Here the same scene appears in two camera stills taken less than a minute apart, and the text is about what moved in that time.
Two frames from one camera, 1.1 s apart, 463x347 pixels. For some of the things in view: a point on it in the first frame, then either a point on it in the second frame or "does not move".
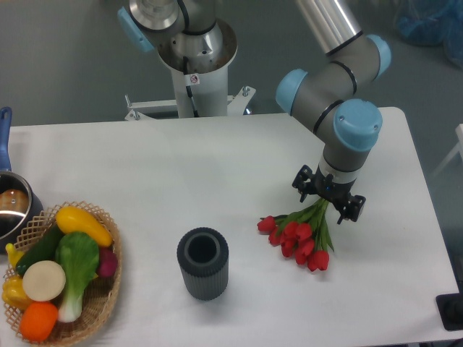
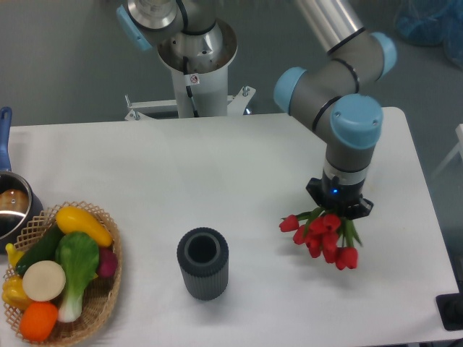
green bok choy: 77,254 does not move
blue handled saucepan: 20,209 does not move
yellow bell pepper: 14,294 does not move
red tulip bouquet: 303,234 → 325,233
